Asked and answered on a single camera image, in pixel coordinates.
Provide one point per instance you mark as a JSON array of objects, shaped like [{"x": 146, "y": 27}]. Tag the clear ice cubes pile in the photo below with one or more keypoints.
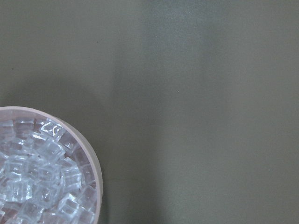
[{"x": 45, "y": 176}]

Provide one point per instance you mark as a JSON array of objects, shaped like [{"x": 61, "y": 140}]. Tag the pink bowl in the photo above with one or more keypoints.
[{"x": 12, "y": 112}]

